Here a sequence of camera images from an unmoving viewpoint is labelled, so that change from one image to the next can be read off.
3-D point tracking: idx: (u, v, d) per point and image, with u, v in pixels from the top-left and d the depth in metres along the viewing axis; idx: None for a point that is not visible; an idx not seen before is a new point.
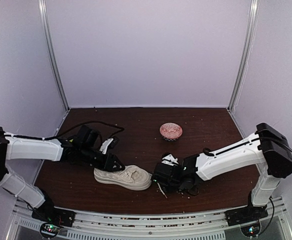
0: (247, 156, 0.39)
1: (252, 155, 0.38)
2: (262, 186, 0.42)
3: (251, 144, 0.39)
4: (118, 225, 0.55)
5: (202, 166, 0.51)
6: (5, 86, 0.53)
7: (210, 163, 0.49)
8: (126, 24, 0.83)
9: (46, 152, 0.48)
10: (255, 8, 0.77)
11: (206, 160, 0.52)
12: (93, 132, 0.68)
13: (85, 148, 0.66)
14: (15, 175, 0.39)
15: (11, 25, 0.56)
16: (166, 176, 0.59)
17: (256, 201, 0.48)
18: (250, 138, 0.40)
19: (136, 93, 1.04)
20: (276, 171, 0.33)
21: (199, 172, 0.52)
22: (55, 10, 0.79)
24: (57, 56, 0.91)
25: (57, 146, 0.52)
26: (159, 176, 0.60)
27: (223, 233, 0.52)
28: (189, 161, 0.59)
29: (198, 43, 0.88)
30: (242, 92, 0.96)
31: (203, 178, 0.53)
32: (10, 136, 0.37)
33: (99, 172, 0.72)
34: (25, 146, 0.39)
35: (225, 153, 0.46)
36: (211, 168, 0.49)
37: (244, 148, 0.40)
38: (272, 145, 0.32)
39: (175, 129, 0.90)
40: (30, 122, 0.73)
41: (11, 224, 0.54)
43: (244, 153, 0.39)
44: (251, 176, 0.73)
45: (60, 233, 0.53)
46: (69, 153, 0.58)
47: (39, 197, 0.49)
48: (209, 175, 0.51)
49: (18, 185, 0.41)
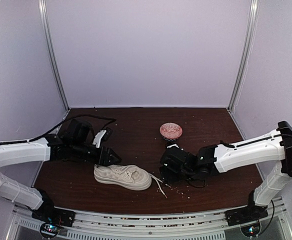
0: (270, 151, 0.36)
1: (274, 151, 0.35)
2: (270, 185, 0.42)
3: (272, 140, 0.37)
4: (118, 225, 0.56)
5: (222, 157, 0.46)
6: (5, 86, 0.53)
7: (229, 154, 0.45)
8: (126, 24, 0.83)
9: (32, 154, 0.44)
10: (255, 8, 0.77)
11: (225, 151, 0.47)
12: (83, 126, 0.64)
13: (78, 143, 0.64)
14: (7, 182, 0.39)
15: (11, 26, 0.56)
16: (177, 163, 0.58)
17: (259, 200, 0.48)
18: (273, 134, 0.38)
19: (136, 93, 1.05)
20: (291, 169, 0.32)
21: (217, 163, 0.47)
22: (55, 10, 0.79)
24: (57, 56, 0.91)
25: (44, 146, 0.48)
26: (170, 160, 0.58)
27: (223, 233, 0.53)
28: (207, 151, 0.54)
29: (198, 43, 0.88)
30: (242, 92, 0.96)
31: (219, 170, 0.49)
32: None
33: (99, 171, 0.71)
34: (9, 152, 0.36)
35: (247, 145, 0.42)
36: (231, 160, 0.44)
37: (267, 143, 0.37)
38: None
39: (175, 129, 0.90)
40: (30, 122, 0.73)
41: (11, 224, 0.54)
43: (266, 147, 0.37)
44: (251, 176, 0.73)
45: (60, 233, 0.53)
46: (58, 150, 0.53)
47: (37, 199, 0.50)
48: (226, 167, 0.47)
49: (11, 191, 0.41)
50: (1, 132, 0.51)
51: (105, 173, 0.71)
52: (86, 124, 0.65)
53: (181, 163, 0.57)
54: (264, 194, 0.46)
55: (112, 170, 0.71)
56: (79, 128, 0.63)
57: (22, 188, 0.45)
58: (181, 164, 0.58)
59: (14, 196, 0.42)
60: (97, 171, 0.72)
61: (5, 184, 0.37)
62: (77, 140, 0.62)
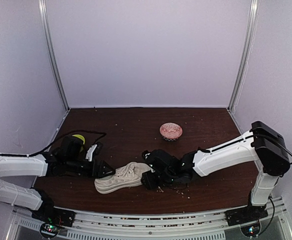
0: (243, 152, 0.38)
1: (246, 151, 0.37)
2: (259, 184, 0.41)
3: (245, 141, 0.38)
4: (118, 225, 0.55)
5: (200, 162, 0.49)
6: (4, 86, 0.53)
7: (206, 159, 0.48)
8: (126, 24, 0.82)
9: (31, 169, 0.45)
10: (255, 8, 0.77)
11: (202, 156, 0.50)
12: (75, 142, 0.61)
13: (71, 158, 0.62)
14: (5, 186, 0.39)
15: (10, 26, 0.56)
16: (161, 162, 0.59)
17: (255, 201, 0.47)
18: (244, 135, 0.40)
19: (136, 93, 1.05)
20: (270, 169, 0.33)
21: (196, 168, 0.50)
22: (55, 10, 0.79)
24: (57, 55, 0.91)
25: (42, 162, 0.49)
26: (158, 159, 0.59)
27: (223, 233, 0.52)
28: (189, 157, 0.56)
29: (198, 43, 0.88)
30: (242, 92, 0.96)
31: (200, 174, 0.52)
32: None
33: (102, 183, 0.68)
34: (15, 164, 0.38)
35: (220, 150, 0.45)
36: (209, 164, 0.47)
37: (239, 145, 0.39)
38: (264, 142, 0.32)
39: (175, 129, 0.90)
40: (30, 122, 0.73)
41: (11, 224, 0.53)
43: (238, 150, 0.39)
44: (251, 176, 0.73)
45: (59, 233, 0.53)
46: (54, 168, 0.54)
47: (36, 199, 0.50)
48: (206, 171, 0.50)
49: (9, 195, 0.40)
50: (0, 133, 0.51)
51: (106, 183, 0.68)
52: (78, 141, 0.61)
53: (166, 165, 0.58)
54: (257, 194, 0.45)
55: (114, 177, 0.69)
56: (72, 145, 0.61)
57: (19, 191, 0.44)
58: (166, 166, 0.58)
59: (13, 200, 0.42)
60: (98, 182, 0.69)
61: (3, 189, 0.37)
62: (70, 156, 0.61)
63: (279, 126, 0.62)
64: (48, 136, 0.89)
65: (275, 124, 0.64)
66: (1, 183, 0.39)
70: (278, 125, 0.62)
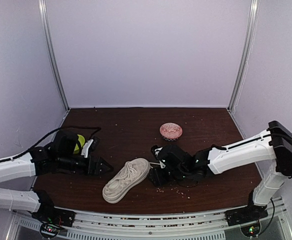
0: (260, 151, 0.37)
1: (264, 151, 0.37)
2: (266, 184, 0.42)
3: (262, 140, 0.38)
4: (118, 225, 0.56)
5: (215, 159, 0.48)
6: (5, 86, 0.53)
7: (222, 156, 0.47)
8: (126, 24, 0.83)
9: (15, 172, 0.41)
10: (255, 8, 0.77)
11: (218, 153, 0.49)
12: (69, 138, 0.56)
13: (64, 155, 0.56)
14: None
15: (11, 26, 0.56)
16: (175, 158, 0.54)
17: (258, 200, 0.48)
18: (262, 134, 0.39)
19: (136, 93, 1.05)
20: (284, 168, 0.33)
21: (211, 165, 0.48)
22: (55, 10, 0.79)
24: (57, 56, 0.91)
25: (27, 163, 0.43)
26: (171, 155, 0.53)
27: (223, 233, 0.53)
28: (203, 154, 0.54)
29: (198, 43, 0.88)
30: (242, 92, 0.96)
31: (214, 172, 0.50)
32: None
33: (111, 193, 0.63)
34: None
35: (237, 148, 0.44)
36: (223, 161, 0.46)
37: (256, 144, 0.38)
38: (282, 141, 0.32)
39: (175, 129, 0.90)
40: (30, 122, 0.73)
41: (10, 224, 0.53)
43: (255, 148, 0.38)
44: (251, 175, 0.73)
45: (60, 233, 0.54)
46: (43, 165, 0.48)
47: (34, 204, 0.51)
48: (220, 169, 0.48)
49: (5, 201, 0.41)
50: (0, 132, 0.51)
51: (113, 190, 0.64)
52: (72, 136, 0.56)
53: (180, 161, 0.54)
54: (262, 194, 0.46)
55: (119, 182, 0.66)
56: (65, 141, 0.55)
57: (15, 196, 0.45)
58: (179, 162, 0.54)
59: (10, 205, 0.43)
60: (105, 189, 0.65)
61: None
62: (63, 153, 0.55)
63: None
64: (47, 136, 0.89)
65: None
66: None
70: (278, 125, 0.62)
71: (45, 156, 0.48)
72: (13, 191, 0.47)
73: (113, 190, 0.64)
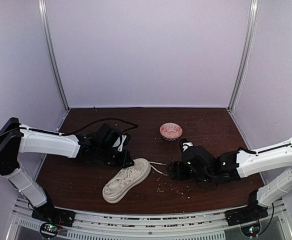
0: (289, 158, 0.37)
1: None
2: (279, 186, 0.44)
3: None
4: (118, 225, 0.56)
5: (244, 163, 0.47)
6: (4, 86, 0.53)
7: (251, 160, 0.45)
8: (126, 23, 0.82)
9: (61, 148, 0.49)
10: (255, 8, 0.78)
11: (247, 157, 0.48)
12: (113, 132, 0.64)
13: (104, 147, 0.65)
14: (24, 171, 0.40)
15: (11, 26, 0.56)
16: (203, 161, 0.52)
17: (264, 200, 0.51)
18: None
19: (136, 93, 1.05)
20: None
21: (240, 168, 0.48)
22: (55, 9, 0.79)
24: (57, 55, 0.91)
25: (74, 143, 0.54)
26: (199, 158, 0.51)
27: (223, 233, 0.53)
28: (229, 156, 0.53)
29: (198, 43, 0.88)
30: (242, 92, 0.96)
31: (241, 175, 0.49)
32: (25, 129, 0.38)
33: (112, 193, 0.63)
34: (39, 139, 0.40)
35: (266, 153, 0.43)
36: (252, 165, 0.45)
37: (286, 150, 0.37)
38: None
39: (175, 129, 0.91)
40: (30, 121, 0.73)
41: (11, 224, 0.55)
43: (285, 154, 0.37)
44: (251, 176, 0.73)
45: (60, 233, 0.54)
46: (86, 150, 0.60)
47: (42, 197, 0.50)
48: (248, 172, 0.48)
49: (23, 182, 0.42)
50: None
51: (113, 190, 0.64)
52: (116, 130, 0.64)
53: (207, 163, 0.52)
54: (273, 196, 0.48)
55: (119, 181, 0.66)
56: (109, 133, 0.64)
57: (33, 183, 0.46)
58: (206, 165, 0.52)
59: (23, 188, 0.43)
60: (105, 188, 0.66)
61: (20, 173, 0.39)
62: (104, 144, 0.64)
63: (280, 125, 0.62)
64: None
65: (276, 123, 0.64)
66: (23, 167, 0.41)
70: (278, 125, 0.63)
71: (87, 143, 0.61)
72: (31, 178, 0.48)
73: (114, 190, 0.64)
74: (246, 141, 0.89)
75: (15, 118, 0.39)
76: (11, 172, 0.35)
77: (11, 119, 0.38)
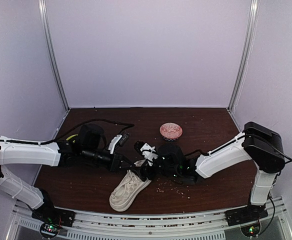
0: (236, 152, 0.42)
1: (240, 151, 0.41)
2: (257, 183, 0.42)
3: (237, 142, 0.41)
4: (118, 225, 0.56)
5: (201, 165, 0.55)
6: (4, 87, 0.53)
7: (206, 162, 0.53)
8: (126, 24, 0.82)
9: (39, 157, 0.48)
10: (255, 8, 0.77)
11: (204, 158, 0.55)
12: (93, 132, 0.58)
13: (89, 149, 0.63)
14: (11, 178, 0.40)
15: (10, 27, 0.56)
16: (176, 158, 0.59)
17: (255, 199, 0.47)
18: (237, 137, 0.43)
19: (136, 93, 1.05)
20: (265, 166, 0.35)
21: (198, 170, 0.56)
22: (55, 9, 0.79)
24: (57, 55, 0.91)
25: (55, 152, 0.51)
26: (173, 155, 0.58)
27: (223, 233, 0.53)
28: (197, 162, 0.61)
29: (198, 43, 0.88)
30: (242, 93, 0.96)
31: (203, 175, 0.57)
32: (3, 141, 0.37)
33: (117, 201, 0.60)
34: (18, 151, 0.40)
35: (218, 152, 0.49)
36: (209, 166, 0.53)
37: (232, 146, 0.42)
38: (253, 140, 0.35)
39: (175, 129, 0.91)
40: (30, 121, 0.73)
41: (11, 224, 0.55)
43: (233, 150, 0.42)
44: (251, 176, 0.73)
45: (59, 233, 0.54)
46: (68, 158, 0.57)
47: (37, 199, 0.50)
48: (208, 172, 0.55)
49: (14, 188, 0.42)
50: (0, 134, 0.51)
51: (120, 197, 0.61)
52: (96, 130, 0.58)
53: (178, 162, 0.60)
54: (264, 192, 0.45)
55: (125, 187, 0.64)
56: (90, 134, 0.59)
57: (24, 187, 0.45)
58: (177, 163, 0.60)
59: (15, 193, 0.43)
60: (111, 197, 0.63)
61: (8, 180, 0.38)
62: (88, 146, 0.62)
63: (279, 126, 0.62)
64: (48, 136, 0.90)
65: (276, 123, 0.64)
66: (9, 173, 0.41)
70: (277, 125, 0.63)
71: (69, 150, 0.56)
72: (24, 182, 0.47)
73: (120, 197, 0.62)
74: None
75: None
76: None
77: None
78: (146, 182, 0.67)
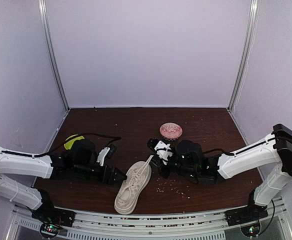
0: (264, 154, 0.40)
1: (269, 154, 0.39)
2: (270, 184, 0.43)
3: (267, 144, 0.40)
4: (118, 225, 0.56)
5: (224, 165, 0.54)
6: (4, 87, 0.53)
7: (230, 162, 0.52)
8: (126, 24, 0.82)
9: (32, 170, 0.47)
10: (255, 8, 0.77)
11: (227, 158, 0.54)
12: (86, 148, 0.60)
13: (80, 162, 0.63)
14: (6, 183, 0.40)
15: (10, 28, 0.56)
16: (196, 158, 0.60)
17: (259, 199, 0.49)
18: (267, 138, 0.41)
19: (136, 93, 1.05)
20: (291, 169, 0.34)
21: (221, 170, 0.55)
22: (55, 9, 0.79)
24: (57, 55, 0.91)
25: (47, 165, 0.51)
26: (193, 154, 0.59)
27: (223, 233, 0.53)
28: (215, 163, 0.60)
29: (198, 42, 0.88)
30: (242, 92, 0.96)
31: (225, 176, 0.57)
32: None
33: (123, 205, 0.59)
34: (13, 162, 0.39)
35: (244, 153, 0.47)
36: (232, 167, 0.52)
37: (262, 147, 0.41)
38: (285, 143, 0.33)
39: (175, 129, 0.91)
40: (30, 121, 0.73)
41: (11, 224, 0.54)
43: (261, 152, 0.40)
44: (251, 176, 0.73)
45: (59, 233, 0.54)
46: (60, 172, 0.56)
47: (36, 200, 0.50)
48: (230, 174, 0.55)
49: (10, 191, 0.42)
50: (0, 134, 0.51)
51: (127, 200, 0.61)
52: (88, 146, 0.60)
53: (198, 161, 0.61)
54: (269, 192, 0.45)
55: (129, 189, 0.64)
56: (82, 149, 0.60)
57: (21, 189, 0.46)
58: (197, 162, 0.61)
59: (13, 196, 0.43)
60: (118, 201, 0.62)
61: (3, 185, 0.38)
62: (80, 160, 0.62)
63: None
64: (48, 136, 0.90)
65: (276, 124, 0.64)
66: (4, 178, 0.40)
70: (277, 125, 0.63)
71: (62, 164, 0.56)
72: (20, 185, 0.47)
73: (128, 201, 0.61)
74: (246, 141, 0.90)
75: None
76: None
77: None
78: (147, 178, 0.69)
